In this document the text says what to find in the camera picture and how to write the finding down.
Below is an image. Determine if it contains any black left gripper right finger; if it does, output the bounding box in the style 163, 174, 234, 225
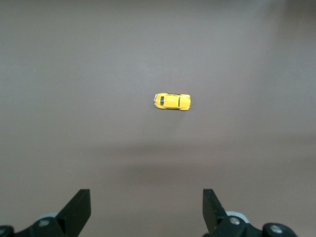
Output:
202, 189, 297, 237

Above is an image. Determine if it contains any yellow beetle toy car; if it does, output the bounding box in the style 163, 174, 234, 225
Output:
152, 92, 192, 112

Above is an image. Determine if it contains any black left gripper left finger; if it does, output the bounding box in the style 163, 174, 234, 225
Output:
0, 189, 92, 237

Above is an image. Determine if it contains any brown table cover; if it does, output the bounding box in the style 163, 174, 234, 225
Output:
0, 0, 316, 237

